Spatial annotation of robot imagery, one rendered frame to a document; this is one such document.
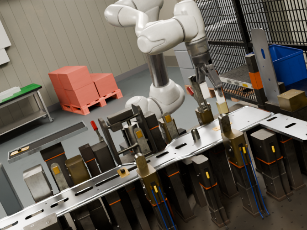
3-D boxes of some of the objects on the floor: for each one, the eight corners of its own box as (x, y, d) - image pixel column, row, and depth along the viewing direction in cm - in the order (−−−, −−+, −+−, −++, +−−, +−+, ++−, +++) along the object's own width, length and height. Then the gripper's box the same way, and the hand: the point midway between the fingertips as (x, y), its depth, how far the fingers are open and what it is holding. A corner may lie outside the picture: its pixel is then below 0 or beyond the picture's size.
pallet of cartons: (101, 91, 829) (87, 56, 807) (124, 96, 720) (108, 56, 698) (61, 109, 798) (45, 73, 776) (79, 117, 689) (61, 76, 666)
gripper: (179, 54, 176) (194, 99, 182) (204, 57, 152) (220, 109, 159) (194, 48, 177) (209, 92, 184) (221, 50, 154) (236, 101, 160)
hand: (213, 98), depth 171 cm, fingers open, 13 cm apart
